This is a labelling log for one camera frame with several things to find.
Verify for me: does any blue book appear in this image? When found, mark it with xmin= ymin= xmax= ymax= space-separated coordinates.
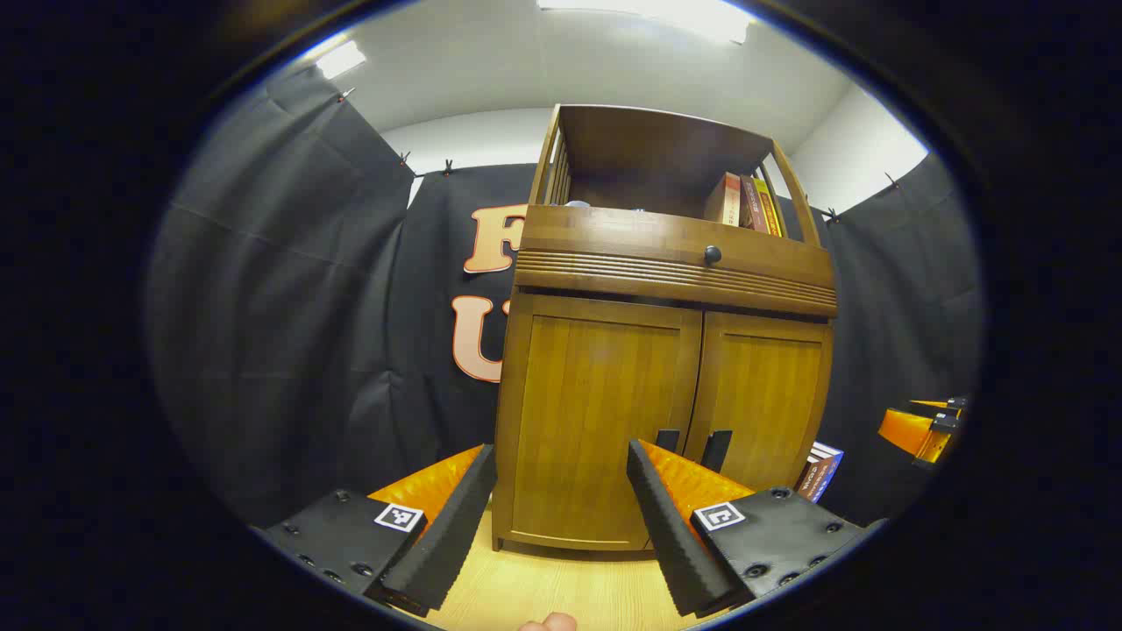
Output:
xmin=811 ymin=443 xmax=845 ymax=504

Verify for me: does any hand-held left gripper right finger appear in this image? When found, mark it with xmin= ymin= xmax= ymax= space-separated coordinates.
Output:
xmin=625 ymin=438 xmax=888 ymax=619

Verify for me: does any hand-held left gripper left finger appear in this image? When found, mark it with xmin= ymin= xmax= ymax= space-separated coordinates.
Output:
xmin=252 ymin=443 xmax=498 ymax=619

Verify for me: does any wooden shoe cabinet door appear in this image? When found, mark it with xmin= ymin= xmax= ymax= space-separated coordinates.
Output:
xmin=511 ymin=294 xmax=704 ymax=550
xmin=684 ymin=311 xmax=834 ymax=493

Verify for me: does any ceiling light panel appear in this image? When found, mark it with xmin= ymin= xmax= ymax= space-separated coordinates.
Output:
xmin=316 ymin=39 xmax=368 ymax=81

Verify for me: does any pinkish brown book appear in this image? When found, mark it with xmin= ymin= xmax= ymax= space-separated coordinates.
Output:
xmin=706 ymin=173 xmax=743 ymax=224

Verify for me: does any dark red book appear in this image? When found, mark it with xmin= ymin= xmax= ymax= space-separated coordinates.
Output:
xmin=739 ymin=175 xmax=769 ymax=231

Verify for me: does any wooden double-door shoe cabinet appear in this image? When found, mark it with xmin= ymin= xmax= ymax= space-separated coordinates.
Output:
xmin=491 ymin=103 xmax=840 ymax=562

